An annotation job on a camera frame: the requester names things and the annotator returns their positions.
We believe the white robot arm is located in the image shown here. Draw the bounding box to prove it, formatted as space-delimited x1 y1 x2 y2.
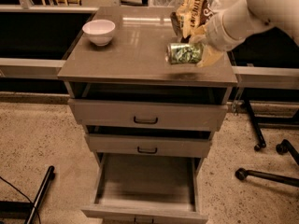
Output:
190 0 299 67

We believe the grey bottom drawer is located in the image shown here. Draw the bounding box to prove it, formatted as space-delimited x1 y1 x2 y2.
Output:
81 154 208 224

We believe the grey metal railing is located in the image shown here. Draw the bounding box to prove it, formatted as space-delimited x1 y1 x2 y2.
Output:
1 7 299 90

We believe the grey drawer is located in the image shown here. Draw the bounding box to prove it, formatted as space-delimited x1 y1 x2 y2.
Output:
85 126 211 158
81 154 208 224
67 82 228 132

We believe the black wheeled base leg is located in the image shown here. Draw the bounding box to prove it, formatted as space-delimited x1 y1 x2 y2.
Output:
235 168 299 187

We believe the black cable on floor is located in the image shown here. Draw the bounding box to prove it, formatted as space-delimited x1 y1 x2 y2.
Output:
0 175 42 224

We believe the black caster leg right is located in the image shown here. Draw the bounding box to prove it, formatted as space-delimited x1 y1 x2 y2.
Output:
276 139 299 165

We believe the grey middle drawer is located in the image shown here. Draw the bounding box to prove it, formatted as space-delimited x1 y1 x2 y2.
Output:
85 126 211 158

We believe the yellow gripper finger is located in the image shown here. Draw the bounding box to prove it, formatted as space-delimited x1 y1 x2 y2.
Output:
197 45 223 67
189 25 206 44

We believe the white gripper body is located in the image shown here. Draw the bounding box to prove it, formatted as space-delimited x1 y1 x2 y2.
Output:
206 10 245 51

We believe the yellow brown chip bag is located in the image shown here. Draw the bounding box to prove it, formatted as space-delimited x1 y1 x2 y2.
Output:
170 0 214 43

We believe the black stand leg left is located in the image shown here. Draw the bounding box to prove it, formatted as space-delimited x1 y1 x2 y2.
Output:
24 166 55 224

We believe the grey top drawer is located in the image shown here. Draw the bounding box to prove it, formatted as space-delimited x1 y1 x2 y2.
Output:
67 82 228 132

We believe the green soda can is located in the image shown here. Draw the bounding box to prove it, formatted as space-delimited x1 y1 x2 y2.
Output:
165 43 204 64

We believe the white ceramic bowl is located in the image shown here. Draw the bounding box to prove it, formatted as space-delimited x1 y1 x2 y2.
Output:
82 20 116 46

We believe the grey drawer cabinet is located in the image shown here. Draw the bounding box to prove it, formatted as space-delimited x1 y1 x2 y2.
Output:
59 7 236 224

